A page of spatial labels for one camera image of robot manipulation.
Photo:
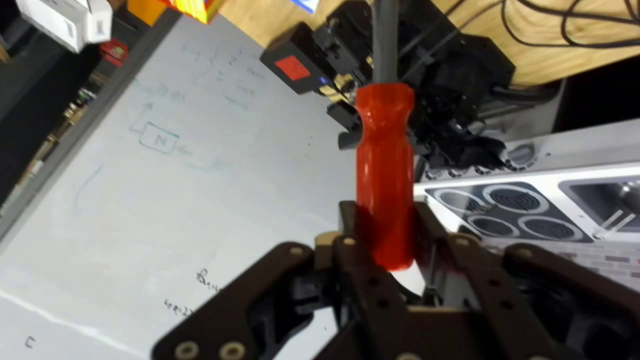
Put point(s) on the whiteboard with aluminium frame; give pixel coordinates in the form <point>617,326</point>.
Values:
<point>166,201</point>

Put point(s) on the white toy kitchen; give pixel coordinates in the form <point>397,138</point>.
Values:
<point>532,213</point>

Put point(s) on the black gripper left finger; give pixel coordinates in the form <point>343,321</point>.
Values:
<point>350,227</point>

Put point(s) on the small blue white box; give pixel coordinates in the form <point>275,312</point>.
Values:
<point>306,4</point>

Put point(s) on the black clamp mount assembly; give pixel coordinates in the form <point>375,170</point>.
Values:
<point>452,81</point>

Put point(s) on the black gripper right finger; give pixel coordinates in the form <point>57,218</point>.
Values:
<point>432,230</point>

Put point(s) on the black box with red patch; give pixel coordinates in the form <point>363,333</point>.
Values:
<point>293,66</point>

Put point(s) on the red box with yellow end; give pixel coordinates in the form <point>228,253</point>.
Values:
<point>180,7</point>

